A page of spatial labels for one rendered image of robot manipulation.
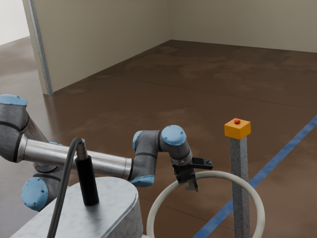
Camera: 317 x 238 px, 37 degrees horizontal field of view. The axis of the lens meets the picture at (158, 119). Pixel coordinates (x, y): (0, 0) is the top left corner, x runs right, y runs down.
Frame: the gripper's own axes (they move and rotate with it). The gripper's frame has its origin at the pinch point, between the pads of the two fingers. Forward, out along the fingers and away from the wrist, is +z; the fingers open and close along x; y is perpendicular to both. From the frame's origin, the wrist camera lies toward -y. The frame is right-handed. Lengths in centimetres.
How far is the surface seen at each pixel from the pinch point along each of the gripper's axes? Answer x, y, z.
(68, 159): 62, 19, -99
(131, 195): 58, 11, -77
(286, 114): -256, -99, 244
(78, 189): 51, 25, -77
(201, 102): -324, -8, 250
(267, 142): -199, -64, 216
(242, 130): -68, -31, 47
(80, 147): 54, 18, -94
